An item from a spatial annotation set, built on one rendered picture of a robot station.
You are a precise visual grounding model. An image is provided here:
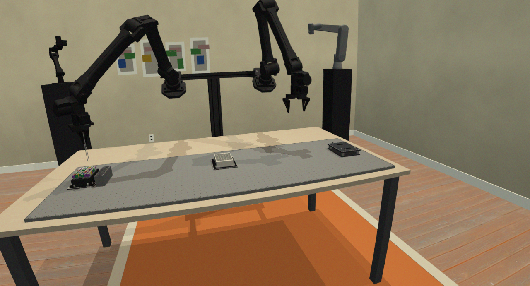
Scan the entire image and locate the cream grid rack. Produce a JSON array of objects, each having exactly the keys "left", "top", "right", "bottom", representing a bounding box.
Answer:
[{"left": 214, "top": 152, "right": 234, "bottom": 167}]

